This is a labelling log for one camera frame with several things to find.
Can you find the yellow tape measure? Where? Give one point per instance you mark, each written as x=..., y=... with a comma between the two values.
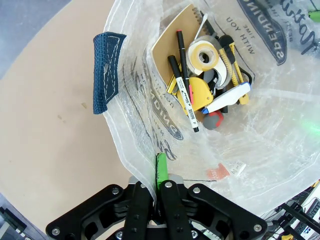
x=200, y=92

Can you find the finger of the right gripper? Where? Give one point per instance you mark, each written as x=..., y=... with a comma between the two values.
x=314, y=15

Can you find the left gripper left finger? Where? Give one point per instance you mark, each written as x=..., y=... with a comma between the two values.
x=135, y=212

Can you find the yellow black utility knife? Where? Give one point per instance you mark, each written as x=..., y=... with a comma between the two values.
x=235, y=78

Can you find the white power strip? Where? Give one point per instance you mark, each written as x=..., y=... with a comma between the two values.
x=306, y=225

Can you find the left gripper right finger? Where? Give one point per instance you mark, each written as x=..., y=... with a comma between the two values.
x=175, y=207

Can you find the black pen red tip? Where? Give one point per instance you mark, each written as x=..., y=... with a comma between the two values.
x=182, y=52

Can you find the white marker black cap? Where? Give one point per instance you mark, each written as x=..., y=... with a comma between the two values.
x=185, y=98

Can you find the orange paper tag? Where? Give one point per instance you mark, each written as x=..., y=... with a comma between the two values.
x=217, y=172

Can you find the white blue correction tape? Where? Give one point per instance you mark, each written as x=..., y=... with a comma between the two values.
x=230, y=97

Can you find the clear tape dispenser with roll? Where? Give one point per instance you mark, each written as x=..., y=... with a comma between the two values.
x=193, y=53

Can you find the brown spiral notebook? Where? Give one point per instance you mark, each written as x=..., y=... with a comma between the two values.
x=175, y=37

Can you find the white paper tag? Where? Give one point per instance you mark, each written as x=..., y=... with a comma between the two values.
x=237, y=168

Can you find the grey red grip tool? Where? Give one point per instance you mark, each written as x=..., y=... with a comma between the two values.
x=211, y=121

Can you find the white plastic stick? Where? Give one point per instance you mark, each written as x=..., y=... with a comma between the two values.
x=203, y=23

